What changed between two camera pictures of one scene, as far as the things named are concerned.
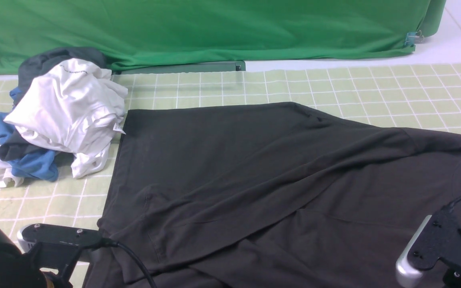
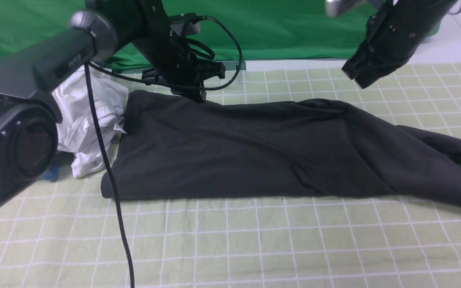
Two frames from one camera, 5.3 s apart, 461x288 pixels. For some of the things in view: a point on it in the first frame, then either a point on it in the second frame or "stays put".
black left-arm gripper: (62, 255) to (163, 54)
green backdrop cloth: (133, 33) stays put
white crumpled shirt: (71, 107) stays put
